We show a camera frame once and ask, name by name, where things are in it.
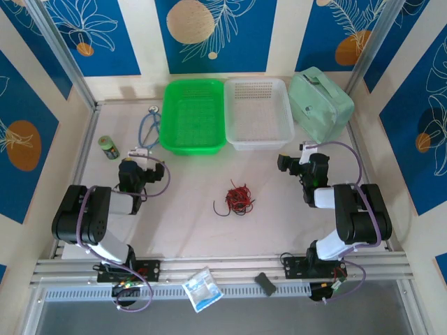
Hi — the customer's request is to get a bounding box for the thin red wire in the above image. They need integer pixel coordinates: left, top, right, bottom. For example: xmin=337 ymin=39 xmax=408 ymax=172
xmin=225 ymin=186 xmax=254 ymax=210
xmin=228 ymin=179 xmax=251 ymax=203
xmin=224 ymin=190 xmax=251 ymax=212
xmin=230 ymin=183 xmax=255 ymax=207

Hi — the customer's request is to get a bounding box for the thin black wire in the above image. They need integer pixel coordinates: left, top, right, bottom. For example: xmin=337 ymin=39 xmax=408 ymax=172
xmin=233 ymin=198 xmax=258 ymax=216
xmin=228 ymin=204 xmax=256 ymax=217
xmin=212 ymin=198 xmax=233 ymax=218

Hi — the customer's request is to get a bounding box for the small green bottle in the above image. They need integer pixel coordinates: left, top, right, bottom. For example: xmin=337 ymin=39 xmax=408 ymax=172
xmin=97 ymin=135 xmax=121 ymax=161

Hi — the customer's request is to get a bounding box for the white plastic basket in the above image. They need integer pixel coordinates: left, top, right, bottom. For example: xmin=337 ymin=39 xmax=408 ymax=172
xmin=223 ymin=77 xmax=296 ymax=151

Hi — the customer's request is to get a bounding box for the blue stethoscope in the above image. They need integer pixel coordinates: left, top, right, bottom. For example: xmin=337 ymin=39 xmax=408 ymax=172
xmin=138 ymin=105 xmax=163 ymax=151

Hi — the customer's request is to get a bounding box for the green plastic basket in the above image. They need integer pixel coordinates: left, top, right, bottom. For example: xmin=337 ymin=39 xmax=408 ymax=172
xmin=159 ymin=79 xmax=227 ymax=156

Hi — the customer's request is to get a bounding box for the mint green zipper bag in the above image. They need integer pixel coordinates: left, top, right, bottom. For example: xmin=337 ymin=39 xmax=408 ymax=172
xmin=288 ymin=66 xmax=356 ymax=147

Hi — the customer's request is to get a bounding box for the small black block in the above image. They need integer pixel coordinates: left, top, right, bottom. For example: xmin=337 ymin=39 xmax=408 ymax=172
xmin=254 ymin=271 xmax=277 ymax=297

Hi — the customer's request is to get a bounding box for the white blue plastic packet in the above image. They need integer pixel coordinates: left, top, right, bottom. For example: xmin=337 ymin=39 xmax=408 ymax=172
xmin=181 ymin=266 xmax=225 ymax=313

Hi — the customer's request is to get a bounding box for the aluminium side rail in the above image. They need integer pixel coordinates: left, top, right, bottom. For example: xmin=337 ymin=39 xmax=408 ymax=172
xmin=52 ymin=104 xmax=103 ymax=259
xmin=347 ymin=99 xmax=397 ymax=254

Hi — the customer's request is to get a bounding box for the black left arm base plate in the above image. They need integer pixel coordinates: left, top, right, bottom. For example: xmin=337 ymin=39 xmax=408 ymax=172
xmin=96 ymin=260 xmax=161 ymax=283

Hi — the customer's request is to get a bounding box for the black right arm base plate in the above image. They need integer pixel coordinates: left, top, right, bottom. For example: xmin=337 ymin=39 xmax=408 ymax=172
xmin=283 ymin=255 xmax=349 ymax=280

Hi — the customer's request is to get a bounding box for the aluminium frame rail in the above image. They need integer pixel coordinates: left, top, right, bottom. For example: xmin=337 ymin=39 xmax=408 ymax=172
xmin=29 ymin=251 xmax=411 ymax=286

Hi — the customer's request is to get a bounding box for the grey slotted cable duct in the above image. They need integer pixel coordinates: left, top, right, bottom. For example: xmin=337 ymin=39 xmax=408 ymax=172
xmin=44 ymin=281 xmax=312 ymax=302

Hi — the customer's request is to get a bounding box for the aluminium frame post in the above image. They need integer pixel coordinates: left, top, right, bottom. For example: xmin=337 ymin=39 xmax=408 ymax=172
xmin=24 ymin=0 xmax=98 ymax=110
xmin=349 ymin=0 xmax=402 ymax=101

